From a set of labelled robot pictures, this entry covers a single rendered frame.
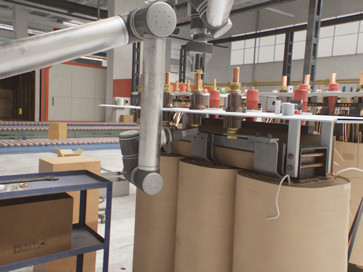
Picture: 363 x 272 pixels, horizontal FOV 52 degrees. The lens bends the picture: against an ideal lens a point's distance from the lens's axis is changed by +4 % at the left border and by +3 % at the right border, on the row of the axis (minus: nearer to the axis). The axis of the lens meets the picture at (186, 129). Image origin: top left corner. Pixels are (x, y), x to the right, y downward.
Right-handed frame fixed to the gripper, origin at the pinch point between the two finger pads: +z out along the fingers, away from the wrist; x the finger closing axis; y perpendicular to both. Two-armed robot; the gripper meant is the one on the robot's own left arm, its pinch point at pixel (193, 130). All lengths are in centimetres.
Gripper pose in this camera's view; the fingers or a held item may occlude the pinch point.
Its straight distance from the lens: 192.4
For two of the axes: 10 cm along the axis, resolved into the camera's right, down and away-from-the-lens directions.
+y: -1.5, -9.8, -1.3
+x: -3.3, -0.8, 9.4
